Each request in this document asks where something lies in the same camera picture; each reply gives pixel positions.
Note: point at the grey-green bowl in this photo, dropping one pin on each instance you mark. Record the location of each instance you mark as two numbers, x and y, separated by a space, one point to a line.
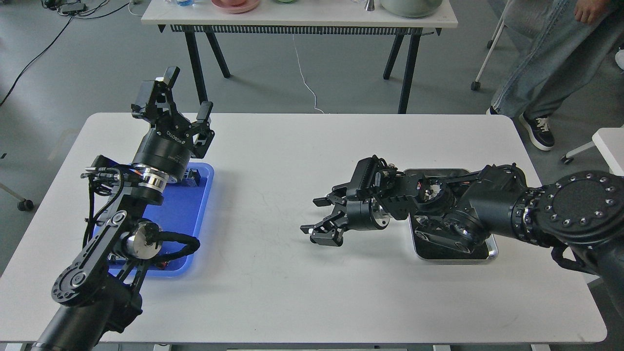
412 8

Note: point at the silver cone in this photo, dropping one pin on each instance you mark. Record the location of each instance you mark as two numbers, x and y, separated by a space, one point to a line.
370 5

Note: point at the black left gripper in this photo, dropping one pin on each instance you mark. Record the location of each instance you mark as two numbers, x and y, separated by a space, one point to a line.
172 140

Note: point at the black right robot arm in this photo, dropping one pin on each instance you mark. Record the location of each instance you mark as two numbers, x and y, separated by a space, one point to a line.
580 217

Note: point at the grey office chair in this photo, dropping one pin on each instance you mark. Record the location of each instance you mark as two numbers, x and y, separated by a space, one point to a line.
491 44

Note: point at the white side table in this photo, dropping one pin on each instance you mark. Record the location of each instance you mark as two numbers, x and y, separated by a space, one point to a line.
610 143

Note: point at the steel tray with black mat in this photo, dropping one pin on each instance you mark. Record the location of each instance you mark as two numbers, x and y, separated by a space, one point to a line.
482 248

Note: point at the black caster wheel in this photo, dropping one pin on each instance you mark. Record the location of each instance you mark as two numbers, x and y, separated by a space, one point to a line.
24 204

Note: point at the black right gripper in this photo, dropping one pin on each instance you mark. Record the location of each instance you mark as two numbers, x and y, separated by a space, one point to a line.
366 215

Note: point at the white background table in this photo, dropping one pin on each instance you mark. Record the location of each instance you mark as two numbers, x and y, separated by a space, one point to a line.
342 17

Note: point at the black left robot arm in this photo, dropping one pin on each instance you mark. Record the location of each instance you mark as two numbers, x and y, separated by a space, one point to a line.
99 291

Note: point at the person in jeans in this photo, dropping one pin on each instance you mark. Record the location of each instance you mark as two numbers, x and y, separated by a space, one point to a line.
562 58

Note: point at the black red-tipped switch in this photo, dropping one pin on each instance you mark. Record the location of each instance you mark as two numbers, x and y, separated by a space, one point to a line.
161 265

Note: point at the pink plate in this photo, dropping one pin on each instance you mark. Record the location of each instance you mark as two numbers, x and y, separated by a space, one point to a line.
235 6

